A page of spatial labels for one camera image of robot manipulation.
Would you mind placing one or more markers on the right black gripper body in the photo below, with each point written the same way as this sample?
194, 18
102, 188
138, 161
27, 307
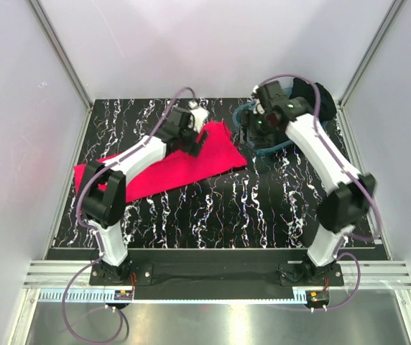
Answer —
260, 131

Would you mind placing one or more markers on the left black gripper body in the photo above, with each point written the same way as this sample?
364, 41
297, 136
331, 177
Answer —
188, 139

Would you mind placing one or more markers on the pink red t shirt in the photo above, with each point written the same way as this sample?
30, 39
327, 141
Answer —
218, 155

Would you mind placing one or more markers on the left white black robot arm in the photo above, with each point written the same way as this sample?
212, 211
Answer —
102, 192

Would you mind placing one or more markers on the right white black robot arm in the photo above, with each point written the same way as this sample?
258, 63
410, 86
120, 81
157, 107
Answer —
348, 198

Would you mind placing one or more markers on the teal transparent plastic bin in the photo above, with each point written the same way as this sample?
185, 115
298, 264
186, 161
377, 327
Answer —
288, 111

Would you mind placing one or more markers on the black t shirt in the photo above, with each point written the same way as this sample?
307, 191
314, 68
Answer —
327, 111

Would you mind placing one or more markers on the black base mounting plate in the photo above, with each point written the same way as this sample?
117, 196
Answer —
222, 270

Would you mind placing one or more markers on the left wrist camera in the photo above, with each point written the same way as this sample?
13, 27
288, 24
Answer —
198, 116

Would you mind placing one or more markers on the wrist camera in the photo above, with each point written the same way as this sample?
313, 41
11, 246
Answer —
269, 95
198, 116

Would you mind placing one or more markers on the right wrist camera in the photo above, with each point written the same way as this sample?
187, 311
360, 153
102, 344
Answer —
269, 95

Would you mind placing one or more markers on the right aluminium frame post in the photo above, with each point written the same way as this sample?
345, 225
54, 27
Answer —
383, 29

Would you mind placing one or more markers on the aluminium frame post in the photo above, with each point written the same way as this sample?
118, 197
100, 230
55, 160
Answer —
383, 29
52, 37

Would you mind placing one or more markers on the aluminium front rail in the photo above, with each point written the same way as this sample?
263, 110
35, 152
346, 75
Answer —
375, 275

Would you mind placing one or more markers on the white slotted cable duct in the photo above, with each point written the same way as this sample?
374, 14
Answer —
100, 295

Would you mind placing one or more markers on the left aluminium frame post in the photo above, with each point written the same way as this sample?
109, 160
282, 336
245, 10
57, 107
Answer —
52, 37

